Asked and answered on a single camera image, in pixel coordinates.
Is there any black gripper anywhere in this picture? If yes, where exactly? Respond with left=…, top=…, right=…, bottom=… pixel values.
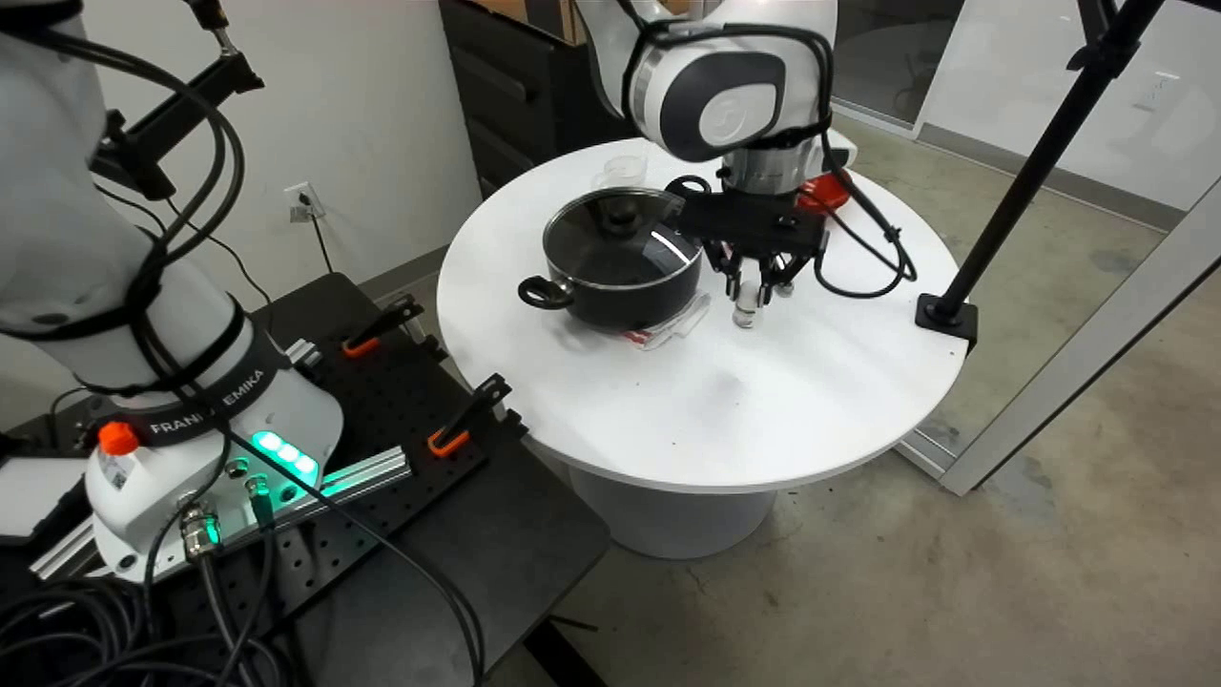
left=693, top=189, right=827, bottom=328

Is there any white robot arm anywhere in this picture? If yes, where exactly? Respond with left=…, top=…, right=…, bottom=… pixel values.
left=575, top=0, right=846, bottom=328

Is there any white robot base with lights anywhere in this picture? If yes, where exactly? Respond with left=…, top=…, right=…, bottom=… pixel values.
left=0, top=0, right=407, bottom=585

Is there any glass pot lid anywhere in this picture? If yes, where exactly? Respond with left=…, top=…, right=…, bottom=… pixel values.
left=540, top=185, right=697, bottom=288

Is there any black cooking pot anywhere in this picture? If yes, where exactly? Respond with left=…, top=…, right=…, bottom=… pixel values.
left=519, top=185, right=703, bottom=330

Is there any white round table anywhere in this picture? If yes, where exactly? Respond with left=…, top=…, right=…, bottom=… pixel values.
left=439, top=138, right=968, bottom=557

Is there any black storage cabinet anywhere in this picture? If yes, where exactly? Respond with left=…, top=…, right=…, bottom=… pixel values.
left=439, top=0, right=628, bottom=193

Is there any black clamp with orange tip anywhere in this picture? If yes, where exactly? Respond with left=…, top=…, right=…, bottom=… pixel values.
left=338, top=292, right=425, bottom=357

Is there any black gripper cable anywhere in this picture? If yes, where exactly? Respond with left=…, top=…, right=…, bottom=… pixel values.
left=814, top=162, right=922, bottom=306

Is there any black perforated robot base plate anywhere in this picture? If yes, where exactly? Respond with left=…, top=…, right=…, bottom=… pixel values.
left=0, top=272, right=610, bottom=687

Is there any black camera stand pole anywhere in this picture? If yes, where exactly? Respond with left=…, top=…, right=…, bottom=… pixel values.
left=917, top=0, right=1162, bottom=342

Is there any wall power outlet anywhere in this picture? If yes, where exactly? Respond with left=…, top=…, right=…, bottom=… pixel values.
left=281, top=184, right=319, bottom=220

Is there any bundle of black cables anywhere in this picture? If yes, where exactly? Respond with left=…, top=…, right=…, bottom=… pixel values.
left=0, top=575, right=280, bottom=687

